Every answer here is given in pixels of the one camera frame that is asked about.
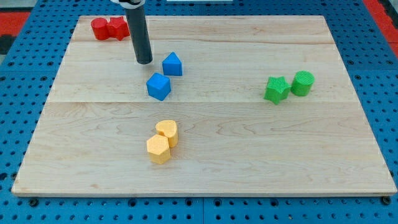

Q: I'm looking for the yellow hexagon block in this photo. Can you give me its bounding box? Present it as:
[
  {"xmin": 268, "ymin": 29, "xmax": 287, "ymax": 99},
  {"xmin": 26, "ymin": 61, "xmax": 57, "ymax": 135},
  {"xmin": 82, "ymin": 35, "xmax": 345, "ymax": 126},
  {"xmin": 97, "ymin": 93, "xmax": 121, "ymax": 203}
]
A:
[{"xmin": 146, "ymin": 134, "xmax": 171, "ymax": 164}]

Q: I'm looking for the red cylinder block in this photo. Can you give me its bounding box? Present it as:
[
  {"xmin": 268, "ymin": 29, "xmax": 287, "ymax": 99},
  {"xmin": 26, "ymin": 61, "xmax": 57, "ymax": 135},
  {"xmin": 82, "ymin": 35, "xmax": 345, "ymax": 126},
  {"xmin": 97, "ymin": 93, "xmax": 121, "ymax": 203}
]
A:
[{"xmin": 91, "ymin": 17, "xmax": 109, "ymax": 40}]

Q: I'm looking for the light wooden board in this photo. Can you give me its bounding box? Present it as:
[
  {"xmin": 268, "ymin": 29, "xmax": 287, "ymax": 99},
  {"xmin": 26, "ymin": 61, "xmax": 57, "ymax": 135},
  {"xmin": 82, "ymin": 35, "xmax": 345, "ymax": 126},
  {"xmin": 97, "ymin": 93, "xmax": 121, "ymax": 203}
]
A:
[{"xmin": 12, "ymin": 16, "xmax": 397, "ymax": 197}]

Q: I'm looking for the yellow heart block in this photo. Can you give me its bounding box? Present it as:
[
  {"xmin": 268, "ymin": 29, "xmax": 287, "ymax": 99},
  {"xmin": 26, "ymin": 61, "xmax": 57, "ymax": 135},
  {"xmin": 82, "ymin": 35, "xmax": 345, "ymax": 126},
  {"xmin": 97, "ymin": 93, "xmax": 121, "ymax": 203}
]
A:
[{"xmin": 155, "ymin": 120, "xmax": 178, "ymax": 147}]

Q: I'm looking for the red star block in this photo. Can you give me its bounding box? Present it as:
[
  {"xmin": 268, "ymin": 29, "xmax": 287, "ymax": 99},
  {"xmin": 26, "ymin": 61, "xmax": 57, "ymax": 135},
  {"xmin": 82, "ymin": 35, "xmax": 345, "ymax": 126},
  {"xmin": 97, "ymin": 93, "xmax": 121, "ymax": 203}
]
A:
[{"xmin": 106, "ymin": 16, "xmax": 130, "ymax": 40}]

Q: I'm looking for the blue cube block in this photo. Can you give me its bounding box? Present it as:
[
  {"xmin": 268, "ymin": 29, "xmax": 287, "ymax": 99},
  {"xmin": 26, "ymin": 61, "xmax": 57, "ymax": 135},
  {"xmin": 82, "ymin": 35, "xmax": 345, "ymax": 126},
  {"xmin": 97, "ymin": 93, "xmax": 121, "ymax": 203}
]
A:
[{"xmin": 146, "ymin": 73, "xmax": 171, "ymax": 101}]

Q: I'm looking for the green star block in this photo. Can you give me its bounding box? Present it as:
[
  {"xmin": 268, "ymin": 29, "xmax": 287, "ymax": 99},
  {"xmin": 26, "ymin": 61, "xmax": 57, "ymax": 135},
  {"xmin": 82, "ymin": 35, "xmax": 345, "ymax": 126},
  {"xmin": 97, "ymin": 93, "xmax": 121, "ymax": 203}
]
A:
[{"xmin": 263, "ymin": 77, "xmax": 291, "ymax": 105}]

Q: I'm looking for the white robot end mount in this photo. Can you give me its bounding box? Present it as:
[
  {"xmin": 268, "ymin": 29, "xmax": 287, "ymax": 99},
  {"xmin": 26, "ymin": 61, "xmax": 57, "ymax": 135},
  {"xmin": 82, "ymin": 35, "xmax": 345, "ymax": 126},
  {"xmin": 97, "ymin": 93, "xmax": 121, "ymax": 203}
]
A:
[{"xmin": 110, "ymin": 0, "xmax": 145, "ymax": 7}]

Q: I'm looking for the blue triangular prism block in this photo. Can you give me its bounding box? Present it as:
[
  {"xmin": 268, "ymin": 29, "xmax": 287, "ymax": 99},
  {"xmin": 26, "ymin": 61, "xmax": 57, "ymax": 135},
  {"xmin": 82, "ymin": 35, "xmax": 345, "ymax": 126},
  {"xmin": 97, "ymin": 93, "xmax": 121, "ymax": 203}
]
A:
[{"xmin": 162, "ymin": 52, "xmax": 183, "ymax": 76}]

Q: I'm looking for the green cylinder block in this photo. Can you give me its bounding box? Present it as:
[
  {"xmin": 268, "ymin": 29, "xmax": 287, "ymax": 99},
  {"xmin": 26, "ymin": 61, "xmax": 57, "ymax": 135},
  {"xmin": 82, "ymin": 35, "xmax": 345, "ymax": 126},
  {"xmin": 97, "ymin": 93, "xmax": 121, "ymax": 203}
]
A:
[{"xmin": 291, "ymin": 70, "xmax": 315, "ymax": 96}]

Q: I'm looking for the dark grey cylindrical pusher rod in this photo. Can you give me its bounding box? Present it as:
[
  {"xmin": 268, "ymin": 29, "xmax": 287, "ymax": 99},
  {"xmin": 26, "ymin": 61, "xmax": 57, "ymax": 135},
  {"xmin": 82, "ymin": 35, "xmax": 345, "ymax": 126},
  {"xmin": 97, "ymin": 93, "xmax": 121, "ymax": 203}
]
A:
[{"xmin": 125, "ymin": 3, "xmax": 152, "ymax": 65}]

